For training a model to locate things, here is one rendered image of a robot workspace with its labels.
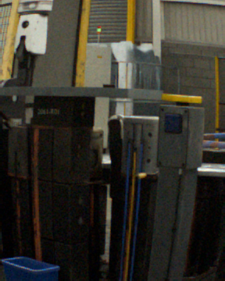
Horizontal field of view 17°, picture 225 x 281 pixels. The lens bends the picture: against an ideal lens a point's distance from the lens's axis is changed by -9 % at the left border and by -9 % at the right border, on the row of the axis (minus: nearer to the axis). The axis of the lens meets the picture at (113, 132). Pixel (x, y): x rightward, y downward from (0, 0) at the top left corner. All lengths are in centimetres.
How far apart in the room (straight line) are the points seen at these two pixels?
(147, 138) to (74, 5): 408
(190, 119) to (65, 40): 419
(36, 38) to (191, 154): 43
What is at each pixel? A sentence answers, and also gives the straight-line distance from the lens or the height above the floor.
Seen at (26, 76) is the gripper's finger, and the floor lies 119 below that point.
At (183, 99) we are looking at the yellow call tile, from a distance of 142.
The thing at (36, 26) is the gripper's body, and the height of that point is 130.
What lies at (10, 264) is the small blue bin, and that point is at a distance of 153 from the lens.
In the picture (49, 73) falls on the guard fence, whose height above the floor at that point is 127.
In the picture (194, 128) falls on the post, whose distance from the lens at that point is 142.
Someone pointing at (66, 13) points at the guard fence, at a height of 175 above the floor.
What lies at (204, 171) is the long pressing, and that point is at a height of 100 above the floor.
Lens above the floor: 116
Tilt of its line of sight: 3 degrees down
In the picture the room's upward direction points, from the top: 2 degrees clockwise
